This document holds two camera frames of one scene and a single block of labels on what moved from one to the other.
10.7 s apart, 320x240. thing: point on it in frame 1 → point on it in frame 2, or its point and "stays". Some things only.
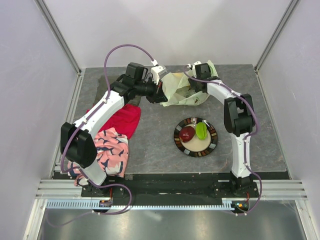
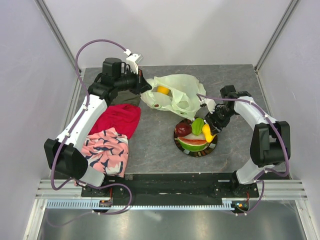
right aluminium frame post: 293,3 stays
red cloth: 126,119 stays
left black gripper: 159,97 → 141,84
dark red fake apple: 186,133 → 183,128
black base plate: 172,189 stays
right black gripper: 194,84 → 210,119
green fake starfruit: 201,129 → 197,125
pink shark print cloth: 112,151 stays
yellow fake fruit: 178,75 → 163,89
